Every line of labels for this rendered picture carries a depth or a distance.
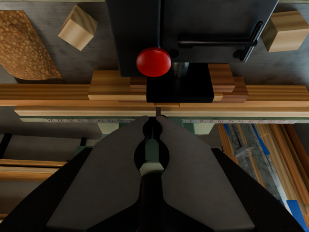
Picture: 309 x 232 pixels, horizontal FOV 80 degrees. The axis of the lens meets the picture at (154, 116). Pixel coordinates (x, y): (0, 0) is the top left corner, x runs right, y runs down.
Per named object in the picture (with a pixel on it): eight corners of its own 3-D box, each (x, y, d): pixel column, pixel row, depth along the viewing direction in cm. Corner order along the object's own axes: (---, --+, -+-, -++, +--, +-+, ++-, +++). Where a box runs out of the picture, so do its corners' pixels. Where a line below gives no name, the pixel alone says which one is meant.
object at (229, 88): (229, 63, 32) (236, 85, 29) (226, 70, 33) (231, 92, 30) (131, 62, 32) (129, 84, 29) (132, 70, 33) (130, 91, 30)
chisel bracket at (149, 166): (182, 108, 28) (187, 163, 24) (173, 145, 40) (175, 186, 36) (133, 107, 28) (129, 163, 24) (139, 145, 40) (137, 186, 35)
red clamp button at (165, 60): (172, 44, 15) (172, 53, 15) (169, 71, 18) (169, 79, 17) (135, 44, 15) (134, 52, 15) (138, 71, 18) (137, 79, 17)
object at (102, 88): (217, 70, 33) (223, 95, 30) (214, 76, 34) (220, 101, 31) (93, 70, 33) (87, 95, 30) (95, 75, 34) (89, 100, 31)
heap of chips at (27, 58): (23, 10, 24) (14, 22, 23) (63, 78, 35) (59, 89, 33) (-42, 9, 24) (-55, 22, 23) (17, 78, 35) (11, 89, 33)
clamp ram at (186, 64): (216, 12, 24) (231, 60, 19) (203, 58, 30) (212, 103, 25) (146, 12, 24) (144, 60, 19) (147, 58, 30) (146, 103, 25)
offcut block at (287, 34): (298, 9, 24) (311, 28, 22) (286, 31, 27) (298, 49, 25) (267, 13, 24) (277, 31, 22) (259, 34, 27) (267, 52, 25)
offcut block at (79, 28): (85, 37, 27) (80, 51, 26) (64, 21, 25) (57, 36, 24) (98, 22, 26) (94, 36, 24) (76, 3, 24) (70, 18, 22)
